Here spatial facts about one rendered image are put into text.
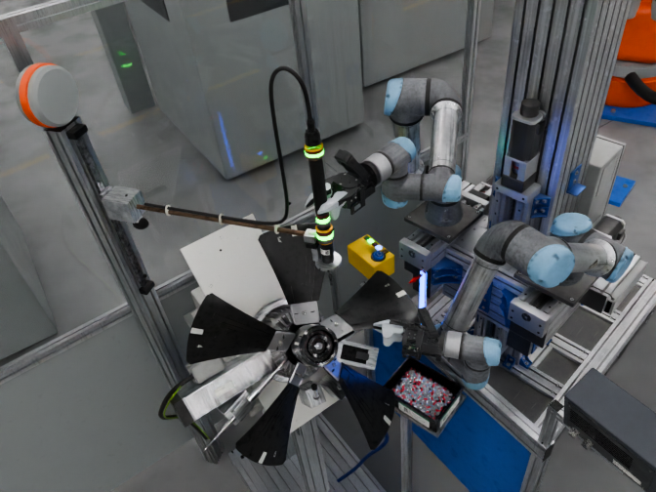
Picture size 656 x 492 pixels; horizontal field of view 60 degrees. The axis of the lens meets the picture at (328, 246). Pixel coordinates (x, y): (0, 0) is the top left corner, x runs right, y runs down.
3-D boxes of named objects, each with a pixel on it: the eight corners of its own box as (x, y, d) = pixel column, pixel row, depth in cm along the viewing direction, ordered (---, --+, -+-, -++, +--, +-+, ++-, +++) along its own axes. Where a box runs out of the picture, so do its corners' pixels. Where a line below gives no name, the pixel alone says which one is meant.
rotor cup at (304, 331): (271, 345, 166) (285, 348, 154) (304, 308, 171) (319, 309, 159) (305, 377, 169) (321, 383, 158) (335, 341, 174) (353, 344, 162)
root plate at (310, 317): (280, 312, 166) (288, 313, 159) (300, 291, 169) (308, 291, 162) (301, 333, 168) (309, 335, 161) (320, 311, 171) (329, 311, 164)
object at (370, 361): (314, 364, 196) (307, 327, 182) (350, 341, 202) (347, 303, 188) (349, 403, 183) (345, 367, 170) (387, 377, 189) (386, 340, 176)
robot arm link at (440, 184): (465, 100, 185) (459, 213, 157) (430, 100, 188) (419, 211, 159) (468, 70, 176) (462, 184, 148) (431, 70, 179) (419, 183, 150)
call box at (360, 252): (348, 265, 219) (347, 244, 212) (368, 253, 223) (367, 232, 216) (374, 287, 209) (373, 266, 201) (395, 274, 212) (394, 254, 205)
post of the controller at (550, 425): (537, 440, 171) (548, 404, 157) (544, 434, 172) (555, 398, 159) (546, 447, 169) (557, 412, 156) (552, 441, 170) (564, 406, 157)
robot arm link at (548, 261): (601, 229, 184) (514, 223, 147) (644, 253, 174) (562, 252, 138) (583, 261, 188) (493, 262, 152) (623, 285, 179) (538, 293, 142)
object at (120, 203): (105, 220, 166) (96, 197, 160) (120, 205, 170) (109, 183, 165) (135, 225, 162) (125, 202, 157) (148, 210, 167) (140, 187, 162)
